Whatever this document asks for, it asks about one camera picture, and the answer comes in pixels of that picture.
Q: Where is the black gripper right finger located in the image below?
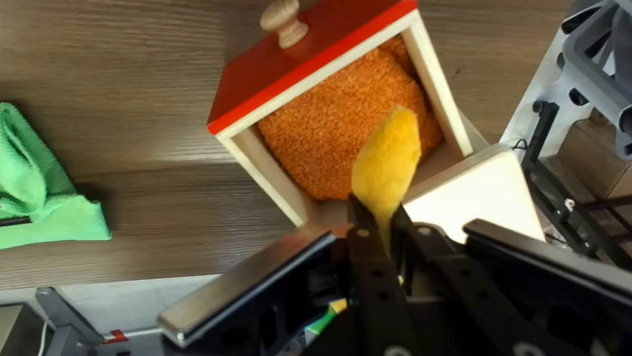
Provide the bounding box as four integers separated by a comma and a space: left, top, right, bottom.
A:
391, 208, 529, 356

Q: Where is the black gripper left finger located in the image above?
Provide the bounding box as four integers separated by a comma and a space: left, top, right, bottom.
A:
345, 194, 422, 356

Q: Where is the yellow banana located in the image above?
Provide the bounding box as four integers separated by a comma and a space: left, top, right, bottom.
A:
349, 105, 422, 230

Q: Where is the red-fronted wooden drawer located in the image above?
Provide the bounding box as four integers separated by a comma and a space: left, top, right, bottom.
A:
205, 0, 475, 230

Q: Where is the cream wooden drawer box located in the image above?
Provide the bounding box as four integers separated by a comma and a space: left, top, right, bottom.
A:
288, 143, 549, 246

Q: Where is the green cloth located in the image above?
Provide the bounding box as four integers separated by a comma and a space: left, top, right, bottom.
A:
0, 101, 114, 254

